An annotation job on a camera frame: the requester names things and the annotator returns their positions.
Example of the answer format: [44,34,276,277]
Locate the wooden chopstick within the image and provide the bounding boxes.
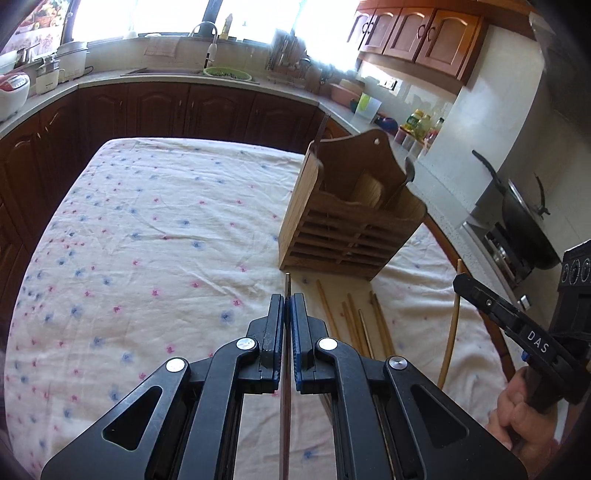
[342,301,363,354]
[315,280,339,339]
[346,293,374,359]
[370,291,396,357]

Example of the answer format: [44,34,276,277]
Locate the tropical fruit poster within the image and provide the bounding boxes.
[1,0,70,58]

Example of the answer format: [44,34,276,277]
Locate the wooden utensil holder box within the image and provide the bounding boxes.
[279,129,427,280]

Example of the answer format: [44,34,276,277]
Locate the green colander bowl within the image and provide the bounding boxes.
[204,67,252,82]

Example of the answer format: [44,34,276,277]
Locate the white rice cooker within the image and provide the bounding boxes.
[0,72,30,122]

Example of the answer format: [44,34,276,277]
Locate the black wok pan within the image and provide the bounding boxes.
[472,150,560,270]

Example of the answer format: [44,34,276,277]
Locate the green white pitcher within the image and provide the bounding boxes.
[355,93,382,123]

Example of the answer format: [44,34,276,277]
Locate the person's right hand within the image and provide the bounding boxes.
[487,367,559,479]

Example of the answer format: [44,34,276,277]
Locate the dish drying rack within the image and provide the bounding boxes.
[266,30,322,94]

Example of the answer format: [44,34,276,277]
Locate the kitchen faucet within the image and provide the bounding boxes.
[189,20,219,69]

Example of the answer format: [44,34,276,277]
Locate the cooking oil bottle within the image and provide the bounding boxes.
[405,109,432,140]

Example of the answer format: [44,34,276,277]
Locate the upper wooden cabinets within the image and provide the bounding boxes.
[346,0,535,95]

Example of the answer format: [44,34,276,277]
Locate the metal chopstick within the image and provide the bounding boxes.
[280,272,293,480]

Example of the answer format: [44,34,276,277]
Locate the floral white tablecloth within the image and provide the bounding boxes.
[2,138,506,476]

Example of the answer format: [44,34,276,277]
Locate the gas stove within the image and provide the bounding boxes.
[462,220,542,312]

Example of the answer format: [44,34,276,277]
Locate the yellow dish soap bottle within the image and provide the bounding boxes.
[219,14,233,40]

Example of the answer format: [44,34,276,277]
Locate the wooden chopstick crossed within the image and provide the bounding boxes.
[435,258,465,391]

